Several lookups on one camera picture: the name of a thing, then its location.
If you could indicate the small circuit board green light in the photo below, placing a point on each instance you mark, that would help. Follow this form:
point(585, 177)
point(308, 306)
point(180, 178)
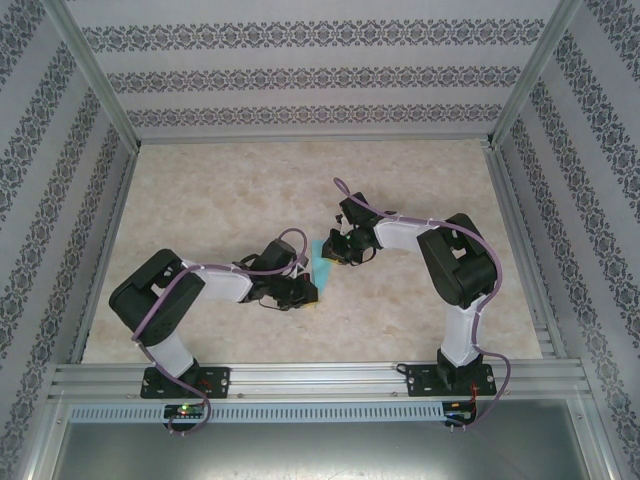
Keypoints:
point(185, 410)

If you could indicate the lower aluminium frame bar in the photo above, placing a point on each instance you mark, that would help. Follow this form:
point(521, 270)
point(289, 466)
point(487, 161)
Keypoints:
point(595, 440)
point(42, 440)

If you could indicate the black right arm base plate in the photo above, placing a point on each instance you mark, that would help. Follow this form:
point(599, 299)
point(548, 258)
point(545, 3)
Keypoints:
point(419, 380)

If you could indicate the aluminium frame post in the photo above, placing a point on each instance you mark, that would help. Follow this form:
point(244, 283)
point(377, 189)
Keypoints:
point(95, 75)
point(540, 65)

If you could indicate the aluminium table side rail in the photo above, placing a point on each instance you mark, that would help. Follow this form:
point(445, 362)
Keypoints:
point(107, 250)
point(502, 190)

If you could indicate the small circuit board orange light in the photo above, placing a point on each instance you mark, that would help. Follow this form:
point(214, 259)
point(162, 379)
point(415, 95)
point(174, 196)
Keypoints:
point(457, 407)

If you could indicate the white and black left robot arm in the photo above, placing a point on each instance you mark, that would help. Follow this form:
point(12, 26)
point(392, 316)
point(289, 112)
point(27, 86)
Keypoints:
point(225, 285)

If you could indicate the grey metal sheet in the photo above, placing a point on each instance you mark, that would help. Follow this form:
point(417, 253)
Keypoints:
point(320, 450)

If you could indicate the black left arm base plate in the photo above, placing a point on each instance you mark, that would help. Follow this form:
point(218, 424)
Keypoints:
point(216, 382)

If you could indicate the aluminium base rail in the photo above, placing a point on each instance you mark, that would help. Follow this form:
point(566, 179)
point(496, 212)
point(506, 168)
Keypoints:
point(320, 377)

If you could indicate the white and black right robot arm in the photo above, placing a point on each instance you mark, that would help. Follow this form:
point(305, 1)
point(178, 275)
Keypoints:
point(400, 235)

